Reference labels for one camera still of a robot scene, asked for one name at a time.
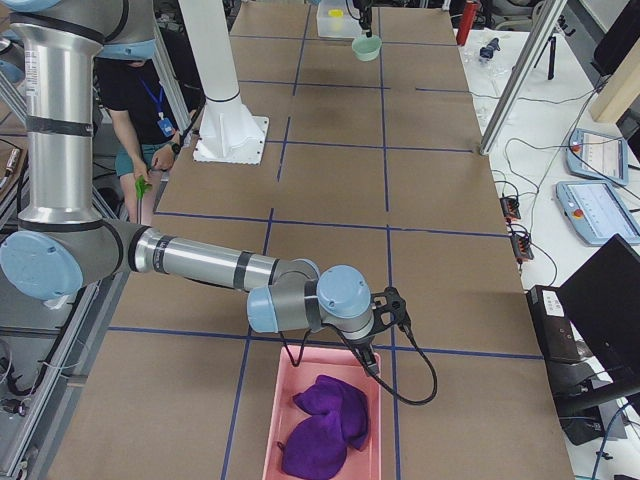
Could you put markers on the black computer box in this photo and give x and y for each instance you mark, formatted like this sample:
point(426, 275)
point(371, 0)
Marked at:
point(555, 334)

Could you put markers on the purple cloth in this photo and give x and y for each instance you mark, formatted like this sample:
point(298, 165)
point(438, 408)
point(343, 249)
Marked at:
point(338, 419)

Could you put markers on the aluminium frame post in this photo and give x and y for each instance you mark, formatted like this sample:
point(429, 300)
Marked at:
point(537, 38)

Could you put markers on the green object in hand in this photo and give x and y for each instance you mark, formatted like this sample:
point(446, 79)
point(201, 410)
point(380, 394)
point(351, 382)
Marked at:
point(142, 187)

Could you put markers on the teach pendant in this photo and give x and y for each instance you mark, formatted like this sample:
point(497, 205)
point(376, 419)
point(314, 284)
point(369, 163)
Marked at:
point(594, 155)
point(596, 211)

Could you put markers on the near teach pendant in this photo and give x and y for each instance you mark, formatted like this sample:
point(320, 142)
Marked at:
point(596, 211)

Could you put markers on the clear plastic box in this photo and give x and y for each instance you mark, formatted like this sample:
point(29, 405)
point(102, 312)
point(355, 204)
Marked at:
point(346, 27)

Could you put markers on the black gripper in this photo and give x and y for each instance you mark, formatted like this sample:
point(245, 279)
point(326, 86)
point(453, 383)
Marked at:
point(363, 345)
point(362, 7)

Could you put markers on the red cylinder bottle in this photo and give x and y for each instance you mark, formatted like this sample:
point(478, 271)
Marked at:
point(466, 22)

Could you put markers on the mint green bowl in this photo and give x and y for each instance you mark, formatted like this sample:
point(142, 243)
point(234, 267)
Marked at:
point(366, 48)

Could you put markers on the white pedestal column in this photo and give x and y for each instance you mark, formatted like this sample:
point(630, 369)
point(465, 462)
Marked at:
point(228, 132)

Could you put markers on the seated person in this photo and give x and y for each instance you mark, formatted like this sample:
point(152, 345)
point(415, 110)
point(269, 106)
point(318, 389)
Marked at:
point(143, 124)

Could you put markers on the orange black adapter box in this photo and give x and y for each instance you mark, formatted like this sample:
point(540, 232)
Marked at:
point(510, 208)

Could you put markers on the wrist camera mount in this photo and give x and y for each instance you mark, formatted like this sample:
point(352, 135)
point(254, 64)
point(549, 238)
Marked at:
point(389, 309)

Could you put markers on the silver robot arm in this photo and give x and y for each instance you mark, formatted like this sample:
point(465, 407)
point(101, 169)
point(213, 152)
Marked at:
point(64, 244)

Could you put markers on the black tripod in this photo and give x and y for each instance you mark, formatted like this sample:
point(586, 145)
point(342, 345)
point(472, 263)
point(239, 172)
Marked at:
point(550, 48)

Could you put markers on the black monitor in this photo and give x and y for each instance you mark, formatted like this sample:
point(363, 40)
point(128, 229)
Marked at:
point(601, 299)

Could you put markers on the far teach pendant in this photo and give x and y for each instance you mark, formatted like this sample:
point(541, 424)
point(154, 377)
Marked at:
point(594, 155)

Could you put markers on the pink plastic bin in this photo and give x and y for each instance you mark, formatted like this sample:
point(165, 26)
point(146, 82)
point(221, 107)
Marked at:
point(298, 369)

